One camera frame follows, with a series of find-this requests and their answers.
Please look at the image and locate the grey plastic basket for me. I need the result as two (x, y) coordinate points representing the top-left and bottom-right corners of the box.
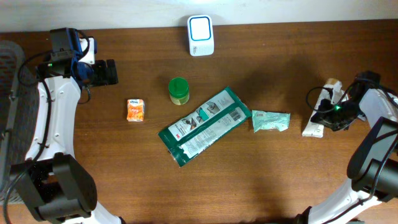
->
(1, 40), (37, 203)

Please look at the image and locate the green white sponge package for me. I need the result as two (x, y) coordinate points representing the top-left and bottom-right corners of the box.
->
(158, 87), (252, 167)

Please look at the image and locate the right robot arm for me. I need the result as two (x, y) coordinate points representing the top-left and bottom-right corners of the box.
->
(294, 71), (397, 223)

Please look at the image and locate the green lid jar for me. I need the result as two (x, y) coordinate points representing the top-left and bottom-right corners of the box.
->
(169, 77), (190, 105)

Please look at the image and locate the orange tissue pack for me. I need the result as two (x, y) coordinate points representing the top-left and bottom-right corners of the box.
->
(126, 99), (145, 122)

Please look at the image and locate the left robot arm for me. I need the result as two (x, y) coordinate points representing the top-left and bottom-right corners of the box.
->
(8, 27), (123, 224)

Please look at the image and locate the white tube brown cap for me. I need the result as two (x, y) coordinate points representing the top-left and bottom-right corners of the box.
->
(302, 78), (365, 138)

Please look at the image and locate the mint green wipes pack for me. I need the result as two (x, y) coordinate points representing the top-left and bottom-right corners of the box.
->
(252, 110), (290, 132)

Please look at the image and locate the white barcode scanner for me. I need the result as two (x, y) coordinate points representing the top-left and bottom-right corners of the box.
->
(187, 15), (215, 57)

